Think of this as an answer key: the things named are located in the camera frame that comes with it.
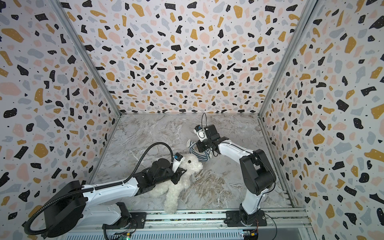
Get blue white striped knit sweater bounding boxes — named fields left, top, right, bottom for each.
left=186, top=139, right=220, bottom=162

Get white fluffy teddy bear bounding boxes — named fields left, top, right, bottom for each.
left=150, top=154, right=203, bottom=214

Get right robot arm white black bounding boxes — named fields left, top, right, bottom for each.
left=194, top=125, right=277, bottom=227

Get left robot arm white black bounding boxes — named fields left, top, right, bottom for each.
left=23, top=155, right=201, bottom=238

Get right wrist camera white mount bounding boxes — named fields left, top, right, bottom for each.
left=194, top=125, right=207, bottom=142

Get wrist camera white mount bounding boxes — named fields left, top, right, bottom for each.
left=194, top=125, right=207, bottom=142
left=172, top=153, right=184, bottom=173

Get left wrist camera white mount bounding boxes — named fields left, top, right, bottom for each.
left=172, top=153, right=184, bottom=173

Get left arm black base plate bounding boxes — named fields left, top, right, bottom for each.
left=102, top=212, right=147, bottom=230

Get grey vented cable duct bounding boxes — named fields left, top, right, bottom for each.
left=59, top=230, right=244, bottom=240

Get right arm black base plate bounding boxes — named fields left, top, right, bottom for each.
left=224, top=210, right=267, bottom=227

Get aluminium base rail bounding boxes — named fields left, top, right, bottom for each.
left=53, top=208, right=313, bottom=232

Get black corrugated cable conduit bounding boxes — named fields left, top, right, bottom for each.
left=23, top=141, right=175, bottom=236

